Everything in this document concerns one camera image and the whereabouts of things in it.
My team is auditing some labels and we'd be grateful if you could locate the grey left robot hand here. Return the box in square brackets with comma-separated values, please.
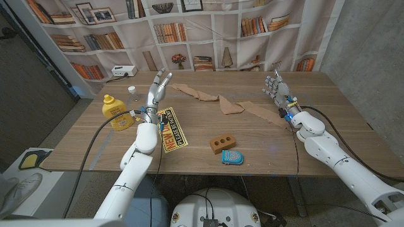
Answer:
[138, 67, 174, 124]

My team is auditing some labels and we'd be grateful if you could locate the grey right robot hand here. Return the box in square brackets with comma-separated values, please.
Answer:
[261, 69, 301, 120]

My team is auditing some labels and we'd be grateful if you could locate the yellow mustard bottle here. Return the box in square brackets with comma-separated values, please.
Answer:
[101, 94, 135, 132]

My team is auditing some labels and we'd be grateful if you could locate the tan adhesive wrap strip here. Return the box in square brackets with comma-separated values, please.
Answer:
[171, 83, 291, 129]

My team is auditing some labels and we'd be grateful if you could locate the small clear bottle white cap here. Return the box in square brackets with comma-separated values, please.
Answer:
[127, 85, 142, 103]

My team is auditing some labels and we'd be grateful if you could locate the brown block with three holes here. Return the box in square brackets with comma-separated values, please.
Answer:
[209, 133, 237, 155]

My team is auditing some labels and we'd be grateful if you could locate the white power strip box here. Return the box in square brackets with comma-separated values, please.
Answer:
[110, 65, 138, 78]

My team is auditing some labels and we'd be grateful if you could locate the yellow new driver sign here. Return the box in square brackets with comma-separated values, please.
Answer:
[157, 107, 189, 154]

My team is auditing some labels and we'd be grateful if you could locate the printed bookshelf backdrop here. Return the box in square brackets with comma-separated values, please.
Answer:
[23, 0, 347, 95]

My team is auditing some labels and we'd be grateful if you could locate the grey table leg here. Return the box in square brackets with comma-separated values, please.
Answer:
[288, 176, 309, 218]

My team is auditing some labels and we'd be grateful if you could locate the blue object under table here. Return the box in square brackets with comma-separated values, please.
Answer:
[124, 175, 171, 227]

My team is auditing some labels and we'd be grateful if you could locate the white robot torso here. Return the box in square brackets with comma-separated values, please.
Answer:
[169, 188, 262, 227]

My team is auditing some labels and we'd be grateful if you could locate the black device on floor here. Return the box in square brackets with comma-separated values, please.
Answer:
[258, 211, 287, 227]

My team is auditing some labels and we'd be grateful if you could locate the yellow and black floor pad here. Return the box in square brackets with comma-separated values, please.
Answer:
[18, 149, 53, 170]

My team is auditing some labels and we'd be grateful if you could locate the white floor board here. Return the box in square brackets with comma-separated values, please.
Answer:
[0, 147, 66, 217]

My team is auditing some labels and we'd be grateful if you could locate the white shoe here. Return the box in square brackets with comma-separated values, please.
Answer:
[0, 172, 44, 219]

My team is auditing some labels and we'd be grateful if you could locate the black power strip cord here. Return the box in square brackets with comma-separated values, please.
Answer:
[105, 73, 129, 84]

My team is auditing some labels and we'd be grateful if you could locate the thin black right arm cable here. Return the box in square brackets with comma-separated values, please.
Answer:
[290, 125, 301, 190]

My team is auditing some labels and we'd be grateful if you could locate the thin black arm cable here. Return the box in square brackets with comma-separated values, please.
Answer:
[290, 125, 301, 190]
[148, 122, 165, 227]

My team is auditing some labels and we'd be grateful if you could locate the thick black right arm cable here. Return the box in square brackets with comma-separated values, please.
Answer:
[299, 105, 404, 183]

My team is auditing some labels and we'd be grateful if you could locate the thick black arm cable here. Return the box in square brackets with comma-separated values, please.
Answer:
[299, 105, 404, 183]
[62, 109, 143, 219]

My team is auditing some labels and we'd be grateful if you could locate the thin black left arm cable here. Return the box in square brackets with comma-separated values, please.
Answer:
[148, 122, 165, 227]

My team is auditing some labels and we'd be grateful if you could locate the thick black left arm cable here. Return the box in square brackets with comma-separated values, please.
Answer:
[62, 109, 143, 219]

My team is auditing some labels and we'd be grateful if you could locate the thin black floor cable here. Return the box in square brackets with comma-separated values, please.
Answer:
[285, 198, 388, 224]

